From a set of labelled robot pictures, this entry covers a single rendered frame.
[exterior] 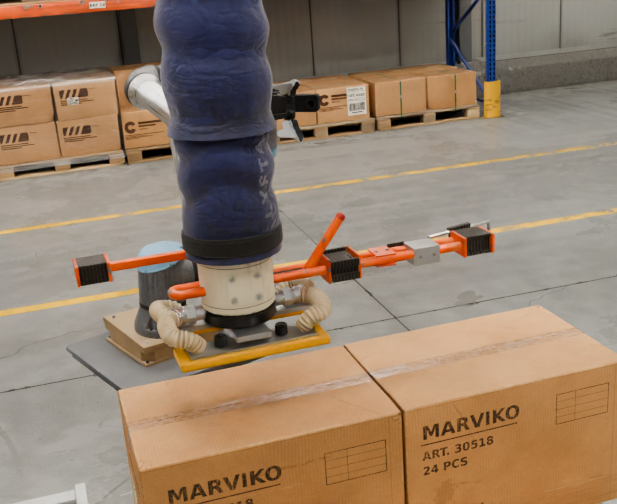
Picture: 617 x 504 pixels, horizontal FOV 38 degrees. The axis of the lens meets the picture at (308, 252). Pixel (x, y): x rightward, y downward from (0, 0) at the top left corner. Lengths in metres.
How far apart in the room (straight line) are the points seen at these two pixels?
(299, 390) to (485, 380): 0.45
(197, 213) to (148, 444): 0.53
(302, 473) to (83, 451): 2.06
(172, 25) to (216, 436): 0.89
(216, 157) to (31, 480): 2.29
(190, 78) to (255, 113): 0.15
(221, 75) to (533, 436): 1.15
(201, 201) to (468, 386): 0.78
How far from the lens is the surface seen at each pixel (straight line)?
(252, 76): 1.88
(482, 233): 2.26
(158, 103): 2.76
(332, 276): 2.10
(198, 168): 1.91
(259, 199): 1.95
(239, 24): 1.86
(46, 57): 10.41
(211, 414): 2.16
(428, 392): 2.19
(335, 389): 2.22
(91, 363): 2.99
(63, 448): 4.09
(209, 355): 1.99
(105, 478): 3.82
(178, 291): 2.04
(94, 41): 10.42
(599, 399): 2.39
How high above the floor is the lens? 1.97
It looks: 19 degrees down
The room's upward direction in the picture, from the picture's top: 4 degrees counter-clockwise
